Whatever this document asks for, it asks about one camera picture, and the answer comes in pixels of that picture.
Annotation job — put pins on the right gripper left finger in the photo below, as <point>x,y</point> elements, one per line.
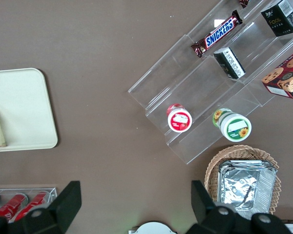
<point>66,207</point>

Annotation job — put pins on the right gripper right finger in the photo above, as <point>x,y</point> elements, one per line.
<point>205,212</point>

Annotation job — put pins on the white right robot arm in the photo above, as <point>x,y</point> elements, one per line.
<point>152,228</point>

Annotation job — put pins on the light oval wicker basket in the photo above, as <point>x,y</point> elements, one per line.
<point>211,170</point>

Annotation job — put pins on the beige plastic tray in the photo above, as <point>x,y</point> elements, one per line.
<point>27,102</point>

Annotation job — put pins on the clear acrylic bottle rack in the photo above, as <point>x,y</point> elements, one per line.
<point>51,192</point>

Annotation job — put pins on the red soda cans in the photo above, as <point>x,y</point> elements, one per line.
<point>31,207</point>

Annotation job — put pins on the stack of foil trays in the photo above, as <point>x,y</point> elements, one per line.
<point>244,187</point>

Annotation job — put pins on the red cola bottle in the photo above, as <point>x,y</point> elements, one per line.
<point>9,207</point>

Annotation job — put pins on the green lidded cup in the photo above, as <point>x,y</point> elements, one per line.
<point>235,126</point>

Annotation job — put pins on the red lidded cup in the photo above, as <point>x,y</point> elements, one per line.
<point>179,120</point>

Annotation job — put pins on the clear acrylic stepped shelf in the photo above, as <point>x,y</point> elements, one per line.
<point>197,87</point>

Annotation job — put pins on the small black box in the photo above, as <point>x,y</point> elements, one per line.
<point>280,19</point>
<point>230,63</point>

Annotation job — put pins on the red cookie box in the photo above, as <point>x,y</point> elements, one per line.
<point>286,78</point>

